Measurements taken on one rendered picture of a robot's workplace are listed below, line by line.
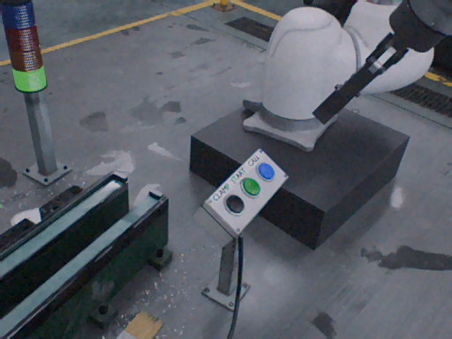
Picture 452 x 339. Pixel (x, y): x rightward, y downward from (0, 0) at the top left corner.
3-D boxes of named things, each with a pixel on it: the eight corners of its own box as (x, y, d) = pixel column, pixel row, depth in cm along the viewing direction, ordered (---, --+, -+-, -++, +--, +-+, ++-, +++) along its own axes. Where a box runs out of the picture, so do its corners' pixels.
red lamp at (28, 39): (22, 54, 95) (18, 31, 93) (0, 45, 98) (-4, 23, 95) (46, 44, 99) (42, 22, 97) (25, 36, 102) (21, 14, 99)
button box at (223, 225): (222, 249, 75) (239, 235, 71) (189, 215, 75) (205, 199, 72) (273, 191, 87) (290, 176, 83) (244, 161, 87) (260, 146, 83)
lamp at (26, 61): (26, 75, 98) (22, 54, 95) (4, 66, 100) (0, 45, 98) (49, 64, 102) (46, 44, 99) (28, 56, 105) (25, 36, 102)
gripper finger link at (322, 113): (353, 98, 79) (351, 100, 79) (325, 124, 84) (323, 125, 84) (339, 85, 79) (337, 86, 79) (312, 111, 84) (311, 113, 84)
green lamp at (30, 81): (30, 95, 101) (26, 75, 98) (9, 86, 103) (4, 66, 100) (52, 85, 105) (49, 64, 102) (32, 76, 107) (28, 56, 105)
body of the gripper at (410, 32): (417, -13, 70) (371, 33, 77) (400, 2, 64) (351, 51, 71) (455, 24, 70) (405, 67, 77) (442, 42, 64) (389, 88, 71)
